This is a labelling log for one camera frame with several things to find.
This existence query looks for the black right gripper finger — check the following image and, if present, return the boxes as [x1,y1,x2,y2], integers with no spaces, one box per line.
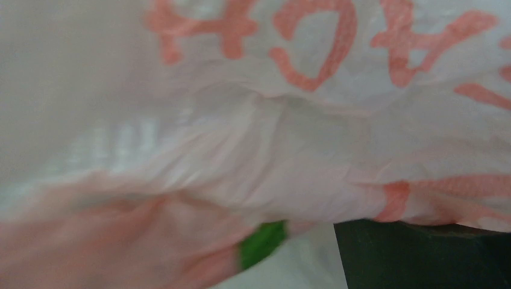
[334,220,510,288]

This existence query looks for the pink plastic bag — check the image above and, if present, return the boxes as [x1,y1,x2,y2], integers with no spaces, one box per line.
[1,1,510,288]

